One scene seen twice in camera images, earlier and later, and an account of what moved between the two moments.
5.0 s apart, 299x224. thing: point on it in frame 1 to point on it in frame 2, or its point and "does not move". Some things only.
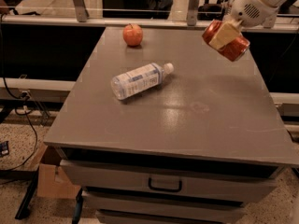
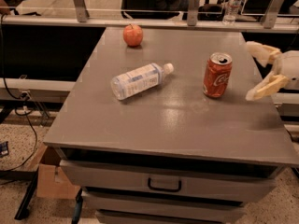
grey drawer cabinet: (192, 150) does not move
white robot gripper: (249, 8) to (290, 66)
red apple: (133, 35) does not move
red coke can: (235, 49) to (217, 74)
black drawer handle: (172, 189) does not move
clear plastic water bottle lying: (127, 83) does not move
